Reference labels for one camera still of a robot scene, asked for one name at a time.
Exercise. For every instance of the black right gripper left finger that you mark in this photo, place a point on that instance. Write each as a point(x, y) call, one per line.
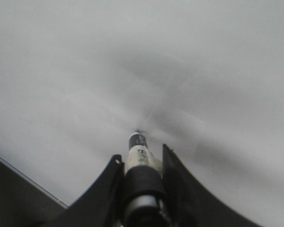
point(99, 204)

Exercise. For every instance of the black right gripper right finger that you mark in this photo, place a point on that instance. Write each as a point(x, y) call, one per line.
point(190, 203)

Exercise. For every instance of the black taped dry-erase marker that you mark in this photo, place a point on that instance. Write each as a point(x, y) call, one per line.
point(144, 197)

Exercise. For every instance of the white whiteboard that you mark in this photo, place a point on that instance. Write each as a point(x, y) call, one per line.
point(205, 77)

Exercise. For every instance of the aluminium marker tray rail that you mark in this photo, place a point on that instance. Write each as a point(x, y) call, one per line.
point(33, 183)

